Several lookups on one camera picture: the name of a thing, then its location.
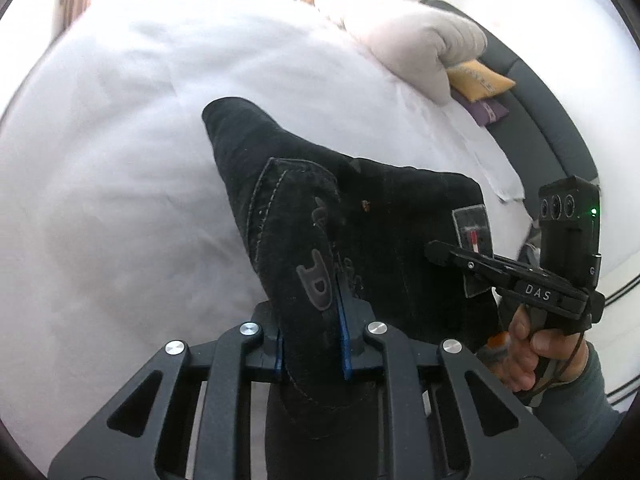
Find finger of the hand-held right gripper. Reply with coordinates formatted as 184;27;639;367
425;240;531;286

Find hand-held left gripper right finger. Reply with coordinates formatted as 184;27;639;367
336;287;581;480

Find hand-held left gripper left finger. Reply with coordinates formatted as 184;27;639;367
47;302;286;480

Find black pants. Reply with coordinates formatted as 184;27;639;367
201;97;501;480

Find person's right forearm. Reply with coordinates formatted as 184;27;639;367
530;342;626;476

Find person's right hand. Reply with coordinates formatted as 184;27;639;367
502;305;591;406

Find purple cushion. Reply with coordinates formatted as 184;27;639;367
455;91;511;128

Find grey upholstered headboard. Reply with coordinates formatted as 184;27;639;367
420;0;601;186

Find yellow cushion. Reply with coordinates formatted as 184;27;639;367
445;59;517;100

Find beige pillow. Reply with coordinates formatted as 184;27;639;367
314;0;488;106

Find black cable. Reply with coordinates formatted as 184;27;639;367
602;280;640;307
602;270;640;298

